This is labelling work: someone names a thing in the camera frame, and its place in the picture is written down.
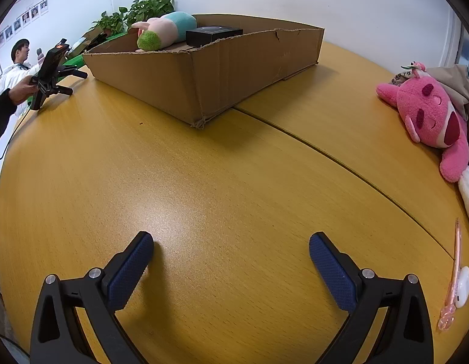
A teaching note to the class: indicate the pink pig plush toy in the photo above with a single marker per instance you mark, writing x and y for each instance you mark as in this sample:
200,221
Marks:
162,28

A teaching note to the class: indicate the white earbuds case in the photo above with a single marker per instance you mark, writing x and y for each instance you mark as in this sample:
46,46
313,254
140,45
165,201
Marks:
463,286

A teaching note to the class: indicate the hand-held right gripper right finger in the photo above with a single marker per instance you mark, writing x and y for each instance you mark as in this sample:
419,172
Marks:
333,269

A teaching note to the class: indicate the row of wall photos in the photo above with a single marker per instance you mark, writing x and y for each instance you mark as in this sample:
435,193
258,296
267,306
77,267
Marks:
28,17

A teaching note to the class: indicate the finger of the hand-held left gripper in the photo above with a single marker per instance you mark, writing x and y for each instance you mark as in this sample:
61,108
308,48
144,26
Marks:
73,71
62,90

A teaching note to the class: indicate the large potted green plant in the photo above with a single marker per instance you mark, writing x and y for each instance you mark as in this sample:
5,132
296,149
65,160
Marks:
149,5

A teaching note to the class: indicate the small potted green plant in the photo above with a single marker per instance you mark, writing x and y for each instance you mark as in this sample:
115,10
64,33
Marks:
107,22

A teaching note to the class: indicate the pink pen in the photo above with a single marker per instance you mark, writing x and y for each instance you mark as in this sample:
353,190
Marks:
456,265

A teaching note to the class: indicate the pink bear plush toy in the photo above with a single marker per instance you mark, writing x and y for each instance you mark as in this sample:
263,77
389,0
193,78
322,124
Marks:
427,110

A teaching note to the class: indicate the person's left hand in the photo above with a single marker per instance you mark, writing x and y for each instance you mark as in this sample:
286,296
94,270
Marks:
22,89

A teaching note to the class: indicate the brown cardboard box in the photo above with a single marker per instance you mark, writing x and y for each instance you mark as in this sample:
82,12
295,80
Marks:
204,76

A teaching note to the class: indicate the black rectangular box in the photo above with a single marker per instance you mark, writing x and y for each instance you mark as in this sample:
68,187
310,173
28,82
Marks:
211,35

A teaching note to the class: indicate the person's left forearm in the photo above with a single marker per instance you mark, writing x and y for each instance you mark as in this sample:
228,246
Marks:
1,112

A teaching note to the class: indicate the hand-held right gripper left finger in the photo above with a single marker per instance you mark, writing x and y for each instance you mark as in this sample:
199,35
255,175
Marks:
130,269

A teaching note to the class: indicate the wooden desktop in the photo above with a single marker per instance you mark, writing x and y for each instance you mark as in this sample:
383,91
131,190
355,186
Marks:
219,197

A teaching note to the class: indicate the green cloth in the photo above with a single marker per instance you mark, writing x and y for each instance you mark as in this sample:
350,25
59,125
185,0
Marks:
73,62

